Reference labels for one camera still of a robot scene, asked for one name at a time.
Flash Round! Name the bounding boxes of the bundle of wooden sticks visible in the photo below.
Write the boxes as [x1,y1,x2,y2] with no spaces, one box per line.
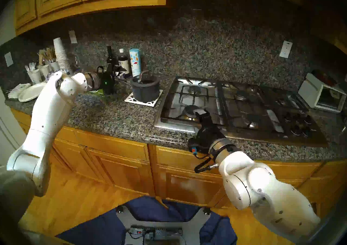
[42,47,57,63]

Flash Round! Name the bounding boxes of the dark blue blanket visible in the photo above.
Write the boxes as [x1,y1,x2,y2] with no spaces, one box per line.
[56,196,237,245]

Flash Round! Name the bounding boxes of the clear plastic bag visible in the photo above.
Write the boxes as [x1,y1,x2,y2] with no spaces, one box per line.
[68,52,82,70]

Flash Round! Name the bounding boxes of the white toaster oven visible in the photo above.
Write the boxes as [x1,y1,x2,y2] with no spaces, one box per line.
[298,73,347,113]

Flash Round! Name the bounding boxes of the wooden lower cabinets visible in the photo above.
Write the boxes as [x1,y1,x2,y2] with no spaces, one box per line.
[11,107,347,212]

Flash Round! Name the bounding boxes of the stack of white napkins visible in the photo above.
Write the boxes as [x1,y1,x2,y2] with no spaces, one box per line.
[8,83,31,99]

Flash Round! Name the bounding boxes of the dark wine bottle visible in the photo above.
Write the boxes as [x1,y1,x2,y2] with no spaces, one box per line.
[107,46,115,72]

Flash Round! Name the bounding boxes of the stack of white paper cups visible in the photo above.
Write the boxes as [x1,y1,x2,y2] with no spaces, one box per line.
[53,37,72,71]

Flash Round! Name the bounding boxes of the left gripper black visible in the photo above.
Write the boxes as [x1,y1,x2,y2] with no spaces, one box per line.
[97,67,126,96]

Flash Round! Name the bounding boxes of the pot lid with handle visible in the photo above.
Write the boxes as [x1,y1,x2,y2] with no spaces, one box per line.
[131,70,160,87]

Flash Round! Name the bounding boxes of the black wrist camera orange connector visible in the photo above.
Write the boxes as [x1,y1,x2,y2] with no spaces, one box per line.
[188,137,209,157]

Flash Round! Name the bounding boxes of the stainless steel gas cooktop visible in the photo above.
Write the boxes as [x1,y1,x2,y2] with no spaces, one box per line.
[153,76,328,147]

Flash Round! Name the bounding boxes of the dark sauce bottle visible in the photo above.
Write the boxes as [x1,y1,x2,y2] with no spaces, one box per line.
[118,49,131,75]

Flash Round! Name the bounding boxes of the dark grey saucepan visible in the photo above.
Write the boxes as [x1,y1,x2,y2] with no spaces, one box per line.
[115,71,161,103]

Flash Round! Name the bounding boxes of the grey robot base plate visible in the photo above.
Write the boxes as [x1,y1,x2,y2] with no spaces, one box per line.
[116,206,211,245]

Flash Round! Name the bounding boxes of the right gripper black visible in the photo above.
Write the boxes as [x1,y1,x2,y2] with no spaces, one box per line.
[194,108,226,153]

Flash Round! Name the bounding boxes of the white lattice trivet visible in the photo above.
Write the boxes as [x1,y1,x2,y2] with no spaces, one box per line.
[124,89,163,107]

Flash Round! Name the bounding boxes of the light blue leaf-print canister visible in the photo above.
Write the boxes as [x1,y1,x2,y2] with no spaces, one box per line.
[129,48,142,77]

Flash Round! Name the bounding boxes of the white paper plate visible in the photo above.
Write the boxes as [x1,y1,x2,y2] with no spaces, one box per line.
[18,82,48,103]

